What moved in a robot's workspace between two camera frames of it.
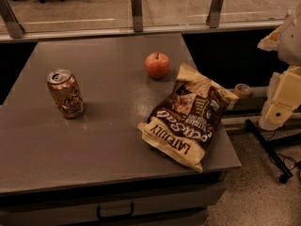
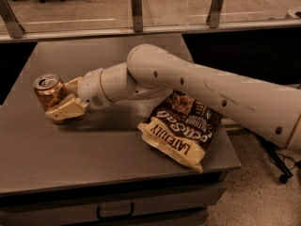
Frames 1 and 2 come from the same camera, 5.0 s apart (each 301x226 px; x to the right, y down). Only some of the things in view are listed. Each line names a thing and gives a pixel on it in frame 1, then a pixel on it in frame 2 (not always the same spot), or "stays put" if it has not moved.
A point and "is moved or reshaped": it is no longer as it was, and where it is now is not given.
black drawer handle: x=98 y=213 stays put
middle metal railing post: x=136 y=10 stays put
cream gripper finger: x=271 y=41 to x=72 y=85
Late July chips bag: x=183 y=120 stays put
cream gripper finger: x=284 y=97 to x=70 y=106
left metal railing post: x=7 y=13 stays put
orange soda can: x=66 y=93 is moved or reshaped
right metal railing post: x=215 y=7 stays put
